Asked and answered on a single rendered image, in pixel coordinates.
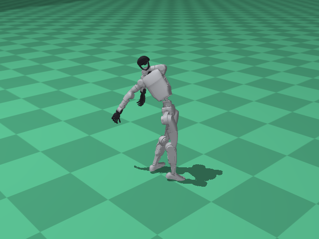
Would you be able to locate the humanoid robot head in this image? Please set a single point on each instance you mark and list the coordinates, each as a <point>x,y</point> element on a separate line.
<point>144,60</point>

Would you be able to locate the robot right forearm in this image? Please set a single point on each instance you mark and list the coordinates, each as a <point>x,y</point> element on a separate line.
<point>124,102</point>

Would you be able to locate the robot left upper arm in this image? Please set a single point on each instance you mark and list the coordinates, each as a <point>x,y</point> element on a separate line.
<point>161,67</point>

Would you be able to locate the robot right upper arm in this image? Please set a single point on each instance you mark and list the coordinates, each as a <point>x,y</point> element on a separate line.
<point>136,88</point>

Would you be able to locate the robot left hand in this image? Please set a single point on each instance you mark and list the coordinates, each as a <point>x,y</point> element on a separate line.
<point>142,98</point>

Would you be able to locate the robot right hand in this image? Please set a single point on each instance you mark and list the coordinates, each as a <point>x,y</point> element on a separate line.
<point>116,116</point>

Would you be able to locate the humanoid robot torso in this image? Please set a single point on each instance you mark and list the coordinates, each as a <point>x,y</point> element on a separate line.
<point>159,87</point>

